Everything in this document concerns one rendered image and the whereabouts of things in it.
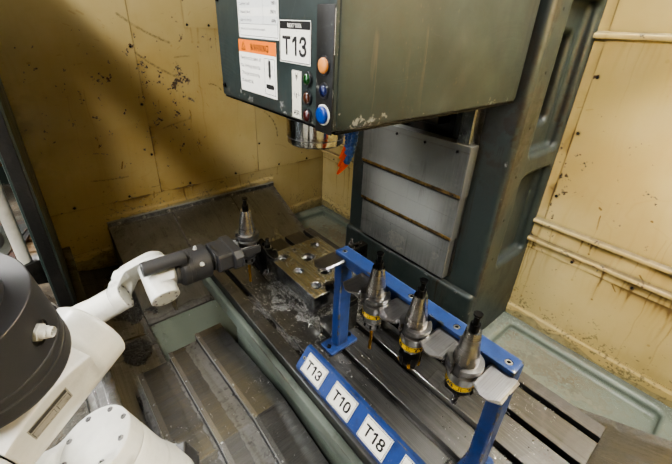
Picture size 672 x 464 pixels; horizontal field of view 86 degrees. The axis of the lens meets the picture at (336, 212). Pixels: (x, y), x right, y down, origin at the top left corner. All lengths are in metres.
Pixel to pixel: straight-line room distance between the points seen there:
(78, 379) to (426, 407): 0.84
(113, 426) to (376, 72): 0.60
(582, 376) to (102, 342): 1.65
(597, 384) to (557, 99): 1.06
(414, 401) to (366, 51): 0.82
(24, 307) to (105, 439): 0.19
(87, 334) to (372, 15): 0.57
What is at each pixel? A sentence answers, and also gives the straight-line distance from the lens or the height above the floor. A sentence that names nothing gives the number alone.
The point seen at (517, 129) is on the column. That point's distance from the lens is 1.20.
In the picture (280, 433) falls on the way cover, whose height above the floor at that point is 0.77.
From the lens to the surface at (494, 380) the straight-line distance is 0.72.
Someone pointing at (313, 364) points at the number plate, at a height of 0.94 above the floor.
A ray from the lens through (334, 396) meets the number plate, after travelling 0.99.
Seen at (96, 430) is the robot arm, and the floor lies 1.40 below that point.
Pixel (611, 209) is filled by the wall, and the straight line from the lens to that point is 1.53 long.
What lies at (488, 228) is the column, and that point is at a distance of 1.30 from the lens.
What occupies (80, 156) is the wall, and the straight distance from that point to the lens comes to 1.88.
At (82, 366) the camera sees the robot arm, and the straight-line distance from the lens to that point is 0.35.
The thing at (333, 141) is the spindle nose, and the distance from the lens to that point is 0.98.
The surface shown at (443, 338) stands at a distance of 0.75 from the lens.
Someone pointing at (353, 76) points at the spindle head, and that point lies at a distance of 0.65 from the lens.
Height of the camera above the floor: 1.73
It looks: 27 degrees down
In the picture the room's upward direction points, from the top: 3 degrees clockwise
